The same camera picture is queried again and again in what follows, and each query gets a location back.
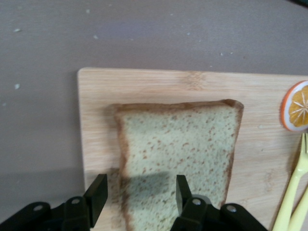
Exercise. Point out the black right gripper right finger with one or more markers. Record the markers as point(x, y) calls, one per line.
point(185, 207)

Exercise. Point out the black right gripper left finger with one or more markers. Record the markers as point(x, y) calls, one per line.
point(96, 197)

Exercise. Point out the plain bread slice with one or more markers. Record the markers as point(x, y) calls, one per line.
point(178, 149)

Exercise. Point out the yellow plastic fork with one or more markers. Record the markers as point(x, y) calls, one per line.
point(288, 199)

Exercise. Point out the yellow plastic knife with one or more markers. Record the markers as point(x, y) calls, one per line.
point(300, 214)

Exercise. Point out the bamboo cutting board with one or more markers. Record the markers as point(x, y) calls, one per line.
point(168, 86)

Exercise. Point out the orange slice toy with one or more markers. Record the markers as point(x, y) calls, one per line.
point(298, 108)

